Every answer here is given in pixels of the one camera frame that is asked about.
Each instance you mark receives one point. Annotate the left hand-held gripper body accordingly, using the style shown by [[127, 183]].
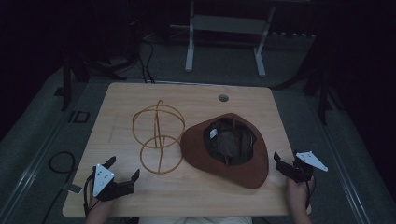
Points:
[[107, 188]]

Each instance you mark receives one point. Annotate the black rectangular floor bracket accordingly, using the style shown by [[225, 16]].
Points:
[[79, 116]]

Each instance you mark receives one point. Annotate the white metal desk frame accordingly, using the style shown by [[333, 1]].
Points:
[[229, 24]]

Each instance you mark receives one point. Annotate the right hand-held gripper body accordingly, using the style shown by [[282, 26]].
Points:
[[300, 171]]

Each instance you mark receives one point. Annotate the brown felt hat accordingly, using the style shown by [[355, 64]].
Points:
[[199, 152]]

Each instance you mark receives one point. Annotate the person's right hand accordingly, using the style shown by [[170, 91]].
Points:
[[297, 193]]

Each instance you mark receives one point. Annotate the person's left hand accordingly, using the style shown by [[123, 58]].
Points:
[[100, 207]]

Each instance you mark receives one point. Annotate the black metal stand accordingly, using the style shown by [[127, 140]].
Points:
[[66, 87], [323, 93]]

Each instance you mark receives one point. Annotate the grey tape strip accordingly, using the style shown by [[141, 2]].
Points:
[[72, 187]]

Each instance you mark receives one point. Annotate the person's light clothing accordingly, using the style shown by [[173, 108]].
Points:
[[196, 220]]

